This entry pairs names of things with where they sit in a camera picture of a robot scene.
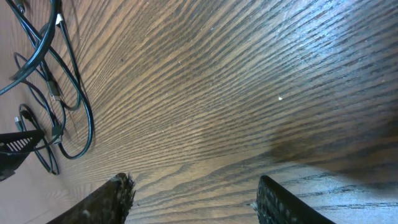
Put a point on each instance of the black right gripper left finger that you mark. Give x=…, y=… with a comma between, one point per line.
x=109, y=204

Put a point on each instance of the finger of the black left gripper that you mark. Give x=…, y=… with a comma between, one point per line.
x=20, y=142

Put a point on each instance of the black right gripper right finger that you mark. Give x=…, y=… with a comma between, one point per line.
x=275, y=204

